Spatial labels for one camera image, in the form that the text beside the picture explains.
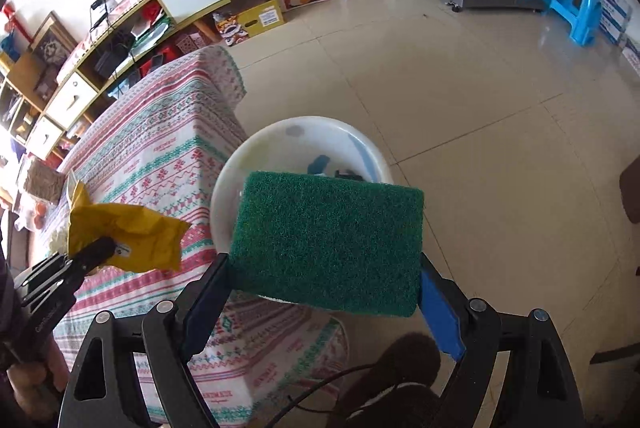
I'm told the blue plastic stool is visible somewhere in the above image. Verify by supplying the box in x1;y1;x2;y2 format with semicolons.
519;0;604;50

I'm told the wooden open shelf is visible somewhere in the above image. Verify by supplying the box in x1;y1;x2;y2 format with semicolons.
0;53;32;146

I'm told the yellow cardboard box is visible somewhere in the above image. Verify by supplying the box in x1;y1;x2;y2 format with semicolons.
214;0;287;45

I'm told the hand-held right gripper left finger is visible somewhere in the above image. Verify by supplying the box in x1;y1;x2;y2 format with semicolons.
59;253;231;428

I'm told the green and yellow sponge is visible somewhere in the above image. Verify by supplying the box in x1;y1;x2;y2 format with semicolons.
226;170;427;319

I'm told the framed picture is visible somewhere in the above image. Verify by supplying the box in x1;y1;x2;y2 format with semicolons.
26;10;79;70

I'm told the patterned tablecloth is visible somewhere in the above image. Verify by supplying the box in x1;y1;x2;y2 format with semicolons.
30;44;352;428

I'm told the pink cloth on cabinet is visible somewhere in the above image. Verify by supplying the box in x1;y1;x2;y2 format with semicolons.
56;0;173;85

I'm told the yellow snack packet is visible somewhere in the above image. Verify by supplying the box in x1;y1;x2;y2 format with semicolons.
49;172;193;274

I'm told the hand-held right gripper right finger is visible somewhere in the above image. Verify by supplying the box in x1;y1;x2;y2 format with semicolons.
419;253;586;428

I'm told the stack of cartons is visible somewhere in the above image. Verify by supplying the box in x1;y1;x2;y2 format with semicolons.
596;0;640;75

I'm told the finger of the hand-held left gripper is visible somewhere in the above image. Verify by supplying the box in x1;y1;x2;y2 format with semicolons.
22;235;118;290
29;251;116;310

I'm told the black cable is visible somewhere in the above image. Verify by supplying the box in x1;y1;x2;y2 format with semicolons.
269;362;402;428

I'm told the person's left hand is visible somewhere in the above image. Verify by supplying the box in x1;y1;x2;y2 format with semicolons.
0;340;72;424

